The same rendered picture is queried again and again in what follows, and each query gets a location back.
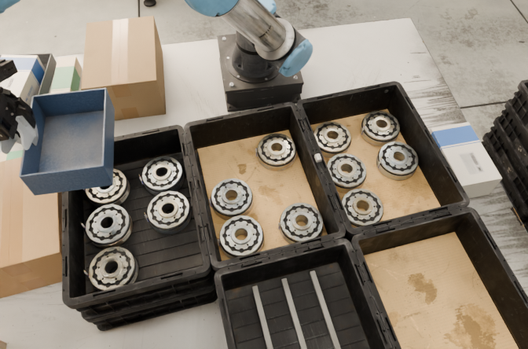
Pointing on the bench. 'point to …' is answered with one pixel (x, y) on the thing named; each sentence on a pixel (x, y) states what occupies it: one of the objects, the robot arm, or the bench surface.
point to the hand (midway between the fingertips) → (30, 137)
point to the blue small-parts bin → (71, 142)
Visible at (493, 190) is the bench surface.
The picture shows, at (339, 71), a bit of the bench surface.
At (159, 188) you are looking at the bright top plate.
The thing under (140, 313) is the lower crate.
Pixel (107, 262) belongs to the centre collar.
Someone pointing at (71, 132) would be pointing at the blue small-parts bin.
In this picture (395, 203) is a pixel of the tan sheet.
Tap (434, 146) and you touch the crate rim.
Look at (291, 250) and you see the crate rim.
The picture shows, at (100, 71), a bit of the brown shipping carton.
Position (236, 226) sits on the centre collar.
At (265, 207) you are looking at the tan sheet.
